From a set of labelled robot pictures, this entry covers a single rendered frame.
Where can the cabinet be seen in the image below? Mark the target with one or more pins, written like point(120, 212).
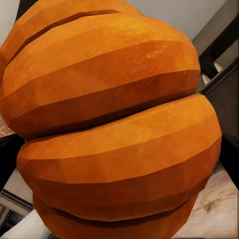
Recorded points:
point(217, 46)

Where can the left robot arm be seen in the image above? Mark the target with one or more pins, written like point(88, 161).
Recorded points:
point(31, 227)

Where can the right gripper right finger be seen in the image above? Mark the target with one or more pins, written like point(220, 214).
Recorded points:
point(229, 156)

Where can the wood fireplace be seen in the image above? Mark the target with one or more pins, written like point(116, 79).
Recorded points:
point(16, 203)

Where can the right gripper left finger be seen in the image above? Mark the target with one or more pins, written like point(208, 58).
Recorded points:
point(9, 148)

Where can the pumpkin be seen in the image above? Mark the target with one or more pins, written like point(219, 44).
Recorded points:
point(118, 143)

